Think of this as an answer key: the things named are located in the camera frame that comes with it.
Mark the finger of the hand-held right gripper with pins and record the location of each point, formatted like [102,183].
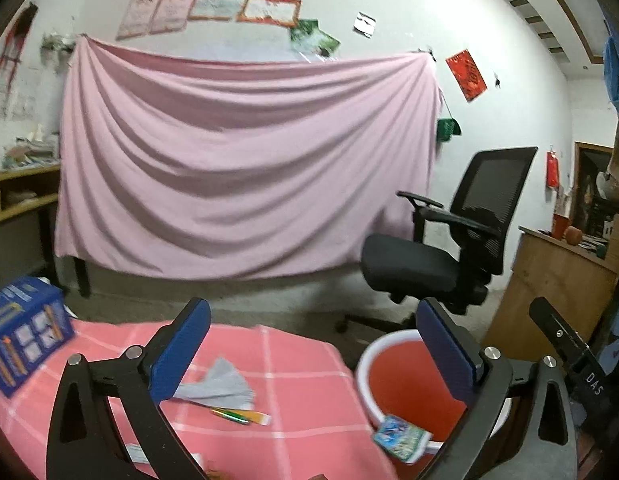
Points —
[554,327]

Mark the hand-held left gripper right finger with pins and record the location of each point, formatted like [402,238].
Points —
[447,355]

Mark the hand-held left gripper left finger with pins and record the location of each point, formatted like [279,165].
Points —
[182,355]

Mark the silver foil wrapper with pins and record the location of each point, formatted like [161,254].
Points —
[219,385]

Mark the red bucket with white rim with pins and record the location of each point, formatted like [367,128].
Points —
[404,390]

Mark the green orange thin packet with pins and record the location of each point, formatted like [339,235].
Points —
[239,416]

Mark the blue printed snack wrapper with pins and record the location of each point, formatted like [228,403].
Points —
[402,437]

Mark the white paper slip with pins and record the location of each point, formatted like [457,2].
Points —
[142,454]

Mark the brown peel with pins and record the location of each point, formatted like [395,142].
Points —
[217,474]

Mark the wooden cabinet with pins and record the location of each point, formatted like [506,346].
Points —
[554,280]

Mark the brown round fruit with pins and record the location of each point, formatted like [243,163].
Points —
[573,236]

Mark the red cup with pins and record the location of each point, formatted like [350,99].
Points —
[560,226]

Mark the pink checked tablecloth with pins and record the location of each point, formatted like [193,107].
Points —
[299,390]

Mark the black office chair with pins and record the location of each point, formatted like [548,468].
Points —
[489,195]

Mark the blue cardboard box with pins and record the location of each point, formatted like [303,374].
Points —
[24,340]

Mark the pink hanging sheet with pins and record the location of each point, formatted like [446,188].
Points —
[239,170]

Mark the wooden shelf desk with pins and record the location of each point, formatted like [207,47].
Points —
[19,210]

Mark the green hanging bag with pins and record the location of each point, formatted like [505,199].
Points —
[448,130]

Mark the stack of books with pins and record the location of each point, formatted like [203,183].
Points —
[31,150]

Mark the blue dotted cloth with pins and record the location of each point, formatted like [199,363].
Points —
[617,75]

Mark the green nature photo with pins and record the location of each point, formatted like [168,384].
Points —
[327,46]
[303,32]

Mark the black and white card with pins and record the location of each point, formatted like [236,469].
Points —
[365,25]

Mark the red hanging tassel ornament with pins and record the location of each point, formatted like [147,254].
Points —
[14,40]

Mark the wooden door frame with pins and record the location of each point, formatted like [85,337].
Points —
[579,185]

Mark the red wall hanging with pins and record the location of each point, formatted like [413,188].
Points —
[553,170]

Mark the red paper wall poster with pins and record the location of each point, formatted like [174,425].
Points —
[467,75]

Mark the paper wall calendar sheet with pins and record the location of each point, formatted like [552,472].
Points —
[21,106]
[0,102]

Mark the group of wall certificates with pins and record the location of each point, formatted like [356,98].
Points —
[214,5]

